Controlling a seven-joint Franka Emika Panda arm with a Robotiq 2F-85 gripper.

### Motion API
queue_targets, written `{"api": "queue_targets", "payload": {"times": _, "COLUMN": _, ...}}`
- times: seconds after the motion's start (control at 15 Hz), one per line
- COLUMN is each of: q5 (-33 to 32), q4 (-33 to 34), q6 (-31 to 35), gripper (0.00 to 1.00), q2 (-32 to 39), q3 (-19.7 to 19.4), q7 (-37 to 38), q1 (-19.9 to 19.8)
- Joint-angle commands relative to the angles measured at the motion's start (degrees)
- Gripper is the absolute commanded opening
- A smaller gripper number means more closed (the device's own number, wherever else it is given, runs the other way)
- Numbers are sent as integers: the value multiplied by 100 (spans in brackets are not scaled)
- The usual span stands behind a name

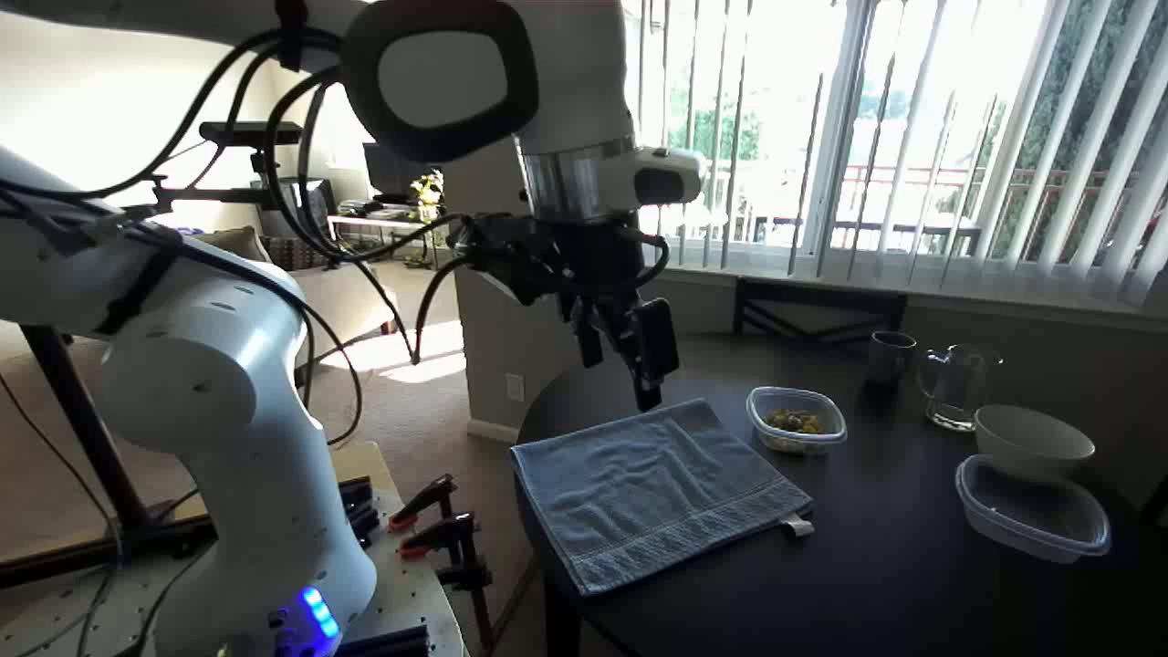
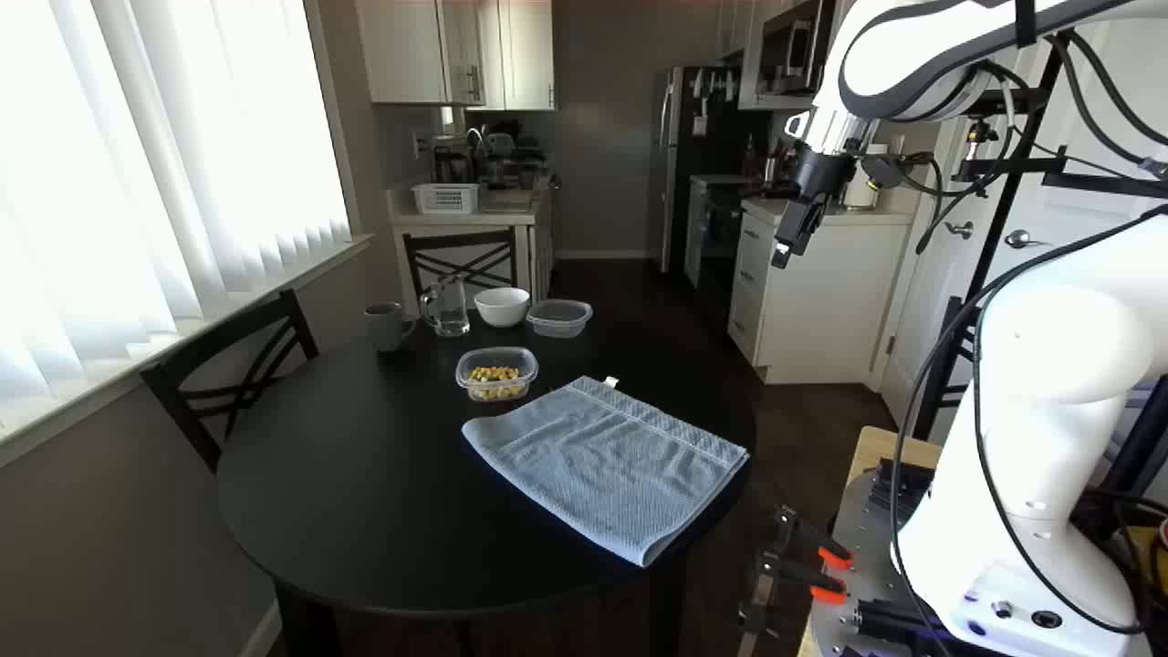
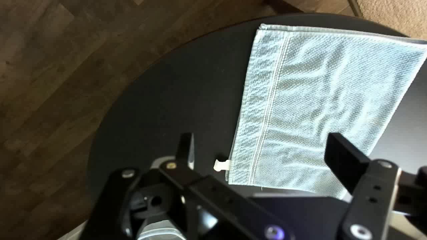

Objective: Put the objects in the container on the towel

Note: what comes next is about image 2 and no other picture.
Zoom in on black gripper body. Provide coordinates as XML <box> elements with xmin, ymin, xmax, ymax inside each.
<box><xmin>772</xmin><ymin>151</ymin><xmax>854</xmax><ymax>266</ymax></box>

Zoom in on clear plastic candy container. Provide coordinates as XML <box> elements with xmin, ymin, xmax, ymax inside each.
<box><xmin>455</xmin><ymin>346</ymin><xmax>539</xmax><ymax>403</ymax></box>

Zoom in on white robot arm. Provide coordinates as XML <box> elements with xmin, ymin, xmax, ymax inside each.
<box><xmin>773</xmin><ymin>0</ymin><xmax>1168</xmax><ymax>657</ymax></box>

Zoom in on light blue towel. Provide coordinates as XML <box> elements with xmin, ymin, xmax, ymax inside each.
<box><xmin>459</xmin><ymin>378</ymin><xmax>747</xmax><ymax>569</ymax></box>

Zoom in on black dishwasher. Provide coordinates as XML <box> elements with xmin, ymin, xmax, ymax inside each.
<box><xmin>684</xmin><ymin>177</ymin><xmax>747</xmax><ymax>325</ymax></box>

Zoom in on black refrigerator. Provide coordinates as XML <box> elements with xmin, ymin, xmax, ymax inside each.
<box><xmin>654</xmin><ymin>67</ymin><xmax>772</xmax><ymax>273</ymax></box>

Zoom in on white kitchen cabinet island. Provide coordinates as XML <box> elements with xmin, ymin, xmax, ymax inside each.
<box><xmin>727</xmin><ymin>196</ymin><xmax>909</xmax><ymax>385</ymax></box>

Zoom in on white ceramic bowl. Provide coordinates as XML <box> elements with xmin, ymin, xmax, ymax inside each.
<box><xmin>476</xmin><ymin>288</ymin><xmax>531</xmax><ymax>329</ymax></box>

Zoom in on white upper cabinets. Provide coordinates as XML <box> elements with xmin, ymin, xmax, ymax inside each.
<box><xmin>355</xmin><ymin>0</ymin><xmax>554</xmax><ymax>115</ymax></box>

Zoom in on white plastic tub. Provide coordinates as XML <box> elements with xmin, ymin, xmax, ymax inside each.
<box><xmin>411</xmin><ymin>184</ymin><xmax>478</xmax><ymax>217</ymax></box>

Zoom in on black chair behind table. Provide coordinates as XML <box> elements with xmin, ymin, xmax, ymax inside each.
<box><xmin>403</xmin><ymin>232</ymin><xmax>519</xmax><ymax>301</ymax></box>

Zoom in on clear drinking glass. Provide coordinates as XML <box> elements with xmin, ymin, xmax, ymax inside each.
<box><xmin>435</xmin><ymin>278</ymin><xmax>472</xmax><ymax>335</ymax></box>

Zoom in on yellow wrapped candies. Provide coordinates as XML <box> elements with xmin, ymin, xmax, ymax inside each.
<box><xmin>467</xmin><ymin>367</ymin><xmax>527</xmax><ymax>403</ymax></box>

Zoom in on grey mug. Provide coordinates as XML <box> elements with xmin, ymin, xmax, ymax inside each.
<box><xmin>364</xmin><ymin>302</ymin><xmax>418</xmax><ymax>356</ymax></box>

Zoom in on round black table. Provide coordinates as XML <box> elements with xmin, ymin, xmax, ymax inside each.
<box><xmin>213</xmin><ymin>302</ymin><xmax>759</xmax><ymax>657</ymax></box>

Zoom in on black wooden chair left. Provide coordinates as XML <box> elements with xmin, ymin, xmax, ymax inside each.
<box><xmin>144</xmin><ymin>288</ymin><xmax>319</xmax><ymax>468</ymax></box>

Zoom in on white vertical window blinds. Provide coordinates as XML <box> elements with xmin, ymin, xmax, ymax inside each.
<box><xmin>0</xmin><ymin>0</ymin><xmax>352</xmax><ymax>408</ymax></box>

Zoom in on orange handled clamp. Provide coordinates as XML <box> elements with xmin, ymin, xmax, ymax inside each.
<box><xmin>735</xmin><ymin>505</ymin><xmax>854</xmax><ymax>657</ymax></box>

